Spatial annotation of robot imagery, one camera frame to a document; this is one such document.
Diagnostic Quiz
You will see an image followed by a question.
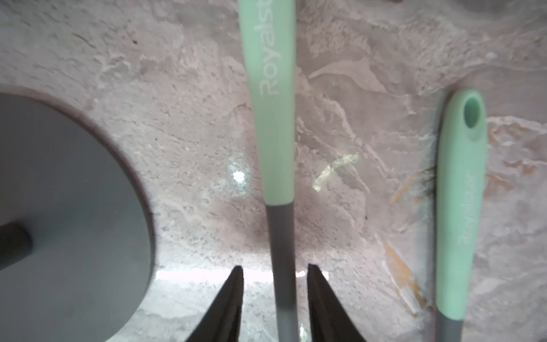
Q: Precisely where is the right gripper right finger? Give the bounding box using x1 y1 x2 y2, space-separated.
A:
306 264 366 342

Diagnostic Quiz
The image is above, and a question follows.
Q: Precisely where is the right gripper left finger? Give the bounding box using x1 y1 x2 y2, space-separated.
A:
187 266 244 342

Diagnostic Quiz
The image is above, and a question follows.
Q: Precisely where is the grey spatula mint handle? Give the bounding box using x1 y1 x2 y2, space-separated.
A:
238 1 300 341
434 88 488 341

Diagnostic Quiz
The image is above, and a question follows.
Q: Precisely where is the grey utensil rack stand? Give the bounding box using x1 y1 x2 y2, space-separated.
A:
1 94 154 341

